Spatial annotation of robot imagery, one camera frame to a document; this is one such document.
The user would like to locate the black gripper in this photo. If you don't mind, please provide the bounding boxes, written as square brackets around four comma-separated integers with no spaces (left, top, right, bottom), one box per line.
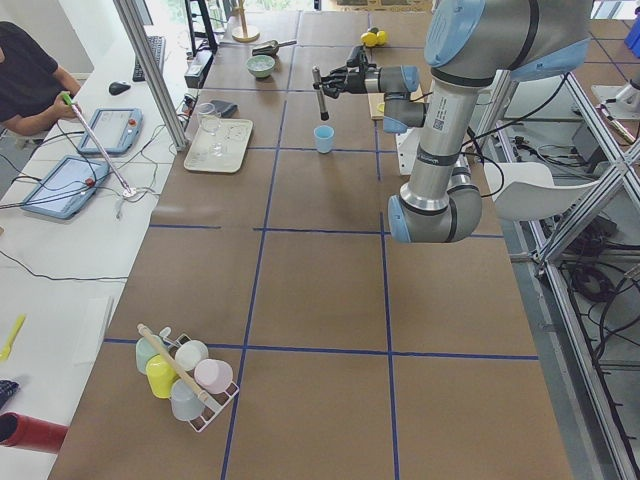
[319,45,370,99]

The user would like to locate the steel muddler black tip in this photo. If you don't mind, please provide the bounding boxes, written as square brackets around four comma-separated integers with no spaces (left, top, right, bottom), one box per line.
[312,65,329,121]

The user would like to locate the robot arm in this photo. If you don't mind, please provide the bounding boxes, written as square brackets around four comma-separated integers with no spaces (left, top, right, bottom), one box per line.
[365,65,427,134]
[312,0,592,243]

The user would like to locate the yellow lemon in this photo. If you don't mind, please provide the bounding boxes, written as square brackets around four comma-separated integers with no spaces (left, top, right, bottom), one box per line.
[360,31,378,48]
[375,30,388,46]

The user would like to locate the light blue plastic cup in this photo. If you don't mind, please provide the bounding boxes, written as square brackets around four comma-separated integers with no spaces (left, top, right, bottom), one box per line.
[313,125,335,154]

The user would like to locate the white inverted cup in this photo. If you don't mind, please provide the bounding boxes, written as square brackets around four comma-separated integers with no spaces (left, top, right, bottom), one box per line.
[175,340,209,372]

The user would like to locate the pink inverted cup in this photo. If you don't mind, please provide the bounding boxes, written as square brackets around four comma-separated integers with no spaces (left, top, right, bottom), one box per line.
[194,358,233,394]

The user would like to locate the mint green inverted cup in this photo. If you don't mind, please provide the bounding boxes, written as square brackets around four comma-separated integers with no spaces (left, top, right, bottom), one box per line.
[135,337,158,375]

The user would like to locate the yellow inverted cup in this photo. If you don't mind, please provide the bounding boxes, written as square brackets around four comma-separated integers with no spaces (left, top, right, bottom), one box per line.
[145,355,178,399]

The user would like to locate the grey blue inverted cup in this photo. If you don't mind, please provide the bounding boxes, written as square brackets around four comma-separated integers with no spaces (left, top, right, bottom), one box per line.
[170,379,205,422]

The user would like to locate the bamboo cutting board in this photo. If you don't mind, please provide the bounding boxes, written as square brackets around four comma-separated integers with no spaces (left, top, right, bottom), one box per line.
[368,90,431,120]

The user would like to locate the steel ice scoop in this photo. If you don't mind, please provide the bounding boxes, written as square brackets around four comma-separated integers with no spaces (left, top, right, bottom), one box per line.
[251,39,297,57]

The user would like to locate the green bowl of ice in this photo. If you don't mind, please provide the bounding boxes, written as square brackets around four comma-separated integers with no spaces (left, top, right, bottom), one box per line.
[246,55,276,79]

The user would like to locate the folded grey cloth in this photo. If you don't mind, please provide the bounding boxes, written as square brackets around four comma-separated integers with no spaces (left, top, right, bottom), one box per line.
[210,100,238,118]

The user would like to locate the cream bear serving tray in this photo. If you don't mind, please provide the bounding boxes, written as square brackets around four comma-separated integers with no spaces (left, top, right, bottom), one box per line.
[183,119,253,174]

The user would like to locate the clear wine glass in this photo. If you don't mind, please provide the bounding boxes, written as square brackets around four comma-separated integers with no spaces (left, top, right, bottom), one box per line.
[196,103,223,156]

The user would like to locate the black keyboard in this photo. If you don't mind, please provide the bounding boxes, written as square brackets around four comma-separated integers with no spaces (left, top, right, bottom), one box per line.
[131,35,167,84]

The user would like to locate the white chair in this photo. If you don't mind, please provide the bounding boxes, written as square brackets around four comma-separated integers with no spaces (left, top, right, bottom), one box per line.
[484,162,600,221]

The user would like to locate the black computer mouse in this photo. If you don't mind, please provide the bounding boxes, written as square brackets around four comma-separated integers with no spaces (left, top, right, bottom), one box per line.
[108,81,131,96]

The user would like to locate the blue teach pendant far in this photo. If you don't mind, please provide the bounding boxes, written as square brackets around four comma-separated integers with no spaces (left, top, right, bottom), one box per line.
[88,108,143,157]

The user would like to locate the blue teach pendant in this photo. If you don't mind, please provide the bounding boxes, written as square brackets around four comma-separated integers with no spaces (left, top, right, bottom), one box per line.
[21,155,110,220]
[88,108,143,157]

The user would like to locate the blue teach pendant near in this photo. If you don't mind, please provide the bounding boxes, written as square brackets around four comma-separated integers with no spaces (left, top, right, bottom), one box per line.
[21,155,110,220]

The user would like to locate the person in black shirt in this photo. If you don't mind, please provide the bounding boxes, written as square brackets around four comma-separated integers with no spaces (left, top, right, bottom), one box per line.
[1,21,80,136]

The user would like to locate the red cylinder bottle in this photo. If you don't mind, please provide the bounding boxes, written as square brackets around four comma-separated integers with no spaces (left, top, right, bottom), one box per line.
[1,412,68,454]

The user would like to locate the aluminium frame post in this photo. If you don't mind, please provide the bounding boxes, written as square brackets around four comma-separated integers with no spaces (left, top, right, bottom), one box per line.
[113,0,187,152]

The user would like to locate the wooden rack handle stick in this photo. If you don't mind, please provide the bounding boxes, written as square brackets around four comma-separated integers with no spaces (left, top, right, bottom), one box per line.
[137,323,225,414]

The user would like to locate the white wire cup rack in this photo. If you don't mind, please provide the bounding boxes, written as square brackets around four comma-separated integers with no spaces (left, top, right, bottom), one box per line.
[160,327,239,432]

